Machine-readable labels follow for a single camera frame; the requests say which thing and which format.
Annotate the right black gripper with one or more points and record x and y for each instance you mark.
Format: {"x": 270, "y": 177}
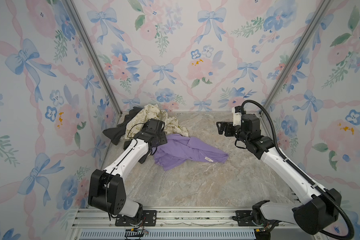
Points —
{"x": 229, "y": 127}

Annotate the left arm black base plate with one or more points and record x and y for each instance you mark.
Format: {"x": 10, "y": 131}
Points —
{"x": 144, "y": 218}

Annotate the cream green printed cloth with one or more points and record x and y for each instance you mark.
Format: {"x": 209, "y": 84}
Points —
{"x": 171, "y": 125}

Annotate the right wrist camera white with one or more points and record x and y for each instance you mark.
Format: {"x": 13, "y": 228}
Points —
{"x": 237, "y": 115}

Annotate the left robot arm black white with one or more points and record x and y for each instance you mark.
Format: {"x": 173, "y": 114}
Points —
{"x": 107, "y": 189}

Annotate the purple cloth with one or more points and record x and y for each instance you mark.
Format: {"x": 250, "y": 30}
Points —
{"x": 179, "y": 149}

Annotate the right corner aluminium post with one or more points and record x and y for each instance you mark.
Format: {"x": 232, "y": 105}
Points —
{"x": 309, "y": 32}

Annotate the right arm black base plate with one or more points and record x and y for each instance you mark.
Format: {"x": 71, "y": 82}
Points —
{"x": 244, "y": 218}

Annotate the corner aluminium post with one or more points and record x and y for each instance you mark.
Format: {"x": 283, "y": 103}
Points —
{"x": 82, "y": 32}
{"x": 309, "y": 32}

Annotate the dark grey cloth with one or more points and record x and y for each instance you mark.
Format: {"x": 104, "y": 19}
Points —
{"x": 115, "y": 134}

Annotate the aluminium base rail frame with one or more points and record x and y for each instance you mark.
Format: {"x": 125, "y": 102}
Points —
{"x": 181, "y": 223}

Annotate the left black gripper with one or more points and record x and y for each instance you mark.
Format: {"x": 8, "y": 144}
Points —
{"x": 163, "y": 138}

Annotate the left corner aluminium post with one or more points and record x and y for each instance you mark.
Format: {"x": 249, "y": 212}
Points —
{"x": 82, "y": 32}

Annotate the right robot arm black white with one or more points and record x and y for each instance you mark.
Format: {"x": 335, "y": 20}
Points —
{"x": 317, "y": 207}

